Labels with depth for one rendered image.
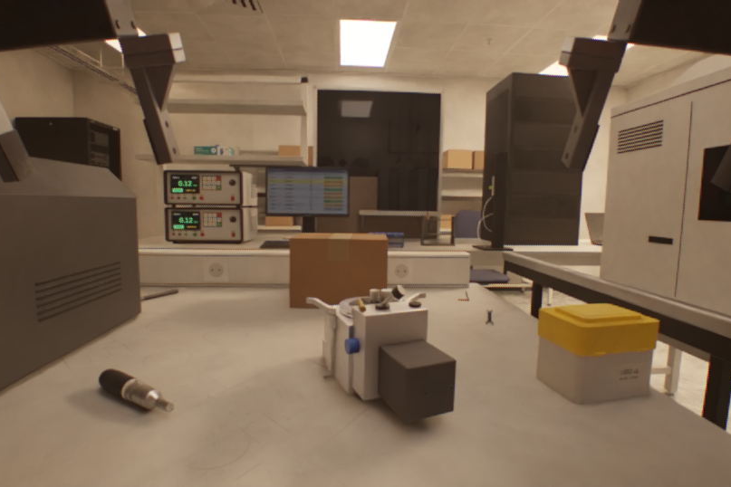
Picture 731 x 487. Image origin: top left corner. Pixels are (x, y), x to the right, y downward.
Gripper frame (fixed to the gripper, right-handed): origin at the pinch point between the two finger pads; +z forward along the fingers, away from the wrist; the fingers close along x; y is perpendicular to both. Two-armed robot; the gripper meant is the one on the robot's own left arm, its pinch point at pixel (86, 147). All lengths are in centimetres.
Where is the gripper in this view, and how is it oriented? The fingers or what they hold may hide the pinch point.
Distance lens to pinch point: 41.8
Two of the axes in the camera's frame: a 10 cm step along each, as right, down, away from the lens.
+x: -9.9, 1.3, -1.1
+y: -1.5, -4.9, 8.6
